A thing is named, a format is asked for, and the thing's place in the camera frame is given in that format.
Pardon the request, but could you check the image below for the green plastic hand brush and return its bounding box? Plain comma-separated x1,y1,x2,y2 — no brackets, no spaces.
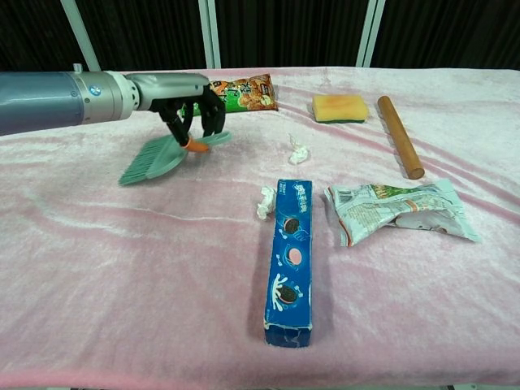
118,130,234,187

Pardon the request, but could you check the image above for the slanted white frame post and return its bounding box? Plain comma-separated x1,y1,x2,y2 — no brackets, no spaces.
59,0,102,72

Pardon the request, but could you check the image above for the pink plush tablecloth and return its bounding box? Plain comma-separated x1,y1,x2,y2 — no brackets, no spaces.
0,67,520,388

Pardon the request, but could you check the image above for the white paper ball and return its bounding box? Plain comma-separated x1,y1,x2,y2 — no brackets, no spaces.
256,185,278,221
287,132,312,166

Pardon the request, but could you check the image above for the green orange snack bag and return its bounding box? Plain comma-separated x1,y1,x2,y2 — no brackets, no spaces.
180,73,279,118

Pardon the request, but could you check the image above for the black curtain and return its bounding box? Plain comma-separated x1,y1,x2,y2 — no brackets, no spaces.
0,0,520,74

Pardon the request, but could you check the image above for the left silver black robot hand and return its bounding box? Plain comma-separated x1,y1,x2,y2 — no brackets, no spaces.
128,72,227,154

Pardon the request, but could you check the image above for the crumpled white snack bag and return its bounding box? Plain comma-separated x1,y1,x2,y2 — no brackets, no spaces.
323,178,483,248

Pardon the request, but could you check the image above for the wooden rolling pin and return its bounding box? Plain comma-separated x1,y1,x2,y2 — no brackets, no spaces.
377,95,426,180

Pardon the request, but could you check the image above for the blue cookie box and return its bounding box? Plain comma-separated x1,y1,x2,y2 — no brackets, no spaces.
262,178,315,349

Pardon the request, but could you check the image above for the yellow green sponge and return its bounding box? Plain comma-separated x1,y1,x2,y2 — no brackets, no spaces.
311,93,370,124

